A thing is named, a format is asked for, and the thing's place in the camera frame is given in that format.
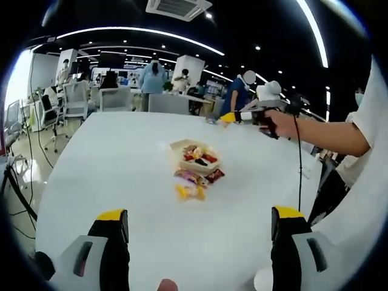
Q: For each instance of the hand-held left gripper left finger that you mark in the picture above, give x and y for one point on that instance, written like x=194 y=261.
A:
x=106 y=257

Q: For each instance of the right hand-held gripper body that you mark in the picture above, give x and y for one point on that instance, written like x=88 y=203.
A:
x=268 y=92

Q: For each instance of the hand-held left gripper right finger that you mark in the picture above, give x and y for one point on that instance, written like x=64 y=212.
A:
x=288 y=257

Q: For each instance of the pile of snack food packets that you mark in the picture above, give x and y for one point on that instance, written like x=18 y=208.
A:
x=200 y=156

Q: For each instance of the dark red snack food packet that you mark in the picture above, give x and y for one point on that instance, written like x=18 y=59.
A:
x=216 y=175

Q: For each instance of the beige hexagonal food container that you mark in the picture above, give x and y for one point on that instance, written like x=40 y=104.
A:
x=197 y=169

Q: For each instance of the yellow snack food packet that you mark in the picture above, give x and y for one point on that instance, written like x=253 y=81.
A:
x=191 y=193

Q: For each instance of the person's right hand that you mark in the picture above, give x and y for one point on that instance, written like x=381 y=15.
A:
x=285 y=125

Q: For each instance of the person's left hand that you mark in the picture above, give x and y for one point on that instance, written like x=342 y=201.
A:
x=168 y=286

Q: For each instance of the group of round ceiling spotlights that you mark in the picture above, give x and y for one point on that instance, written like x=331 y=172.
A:
x=257 y=48

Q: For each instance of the green potted plant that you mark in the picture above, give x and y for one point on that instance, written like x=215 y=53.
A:
x=167 y=86

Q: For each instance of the curved ceiling light strip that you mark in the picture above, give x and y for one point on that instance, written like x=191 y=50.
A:
x=133 y=28
x=317 y=36

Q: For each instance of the person's black trousers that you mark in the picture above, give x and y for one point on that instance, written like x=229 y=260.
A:
x=330 y=194

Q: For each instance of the operator in white shirt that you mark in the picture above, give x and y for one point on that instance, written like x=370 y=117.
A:
x=369 y=212

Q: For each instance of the black stand leg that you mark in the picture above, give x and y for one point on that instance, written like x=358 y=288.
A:
x=18 y=194

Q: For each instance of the white office chair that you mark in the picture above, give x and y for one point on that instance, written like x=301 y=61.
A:
x=115 y=100
x=74 y=97

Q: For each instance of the ceiling air conditioner unit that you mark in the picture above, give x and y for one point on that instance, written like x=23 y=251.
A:
x=179 y=8

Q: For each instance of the black mesh office chair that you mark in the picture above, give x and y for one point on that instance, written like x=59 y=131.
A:
x=48 y=106

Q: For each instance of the grey mesh office chair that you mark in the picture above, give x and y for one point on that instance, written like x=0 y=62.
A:
x=12 y=115

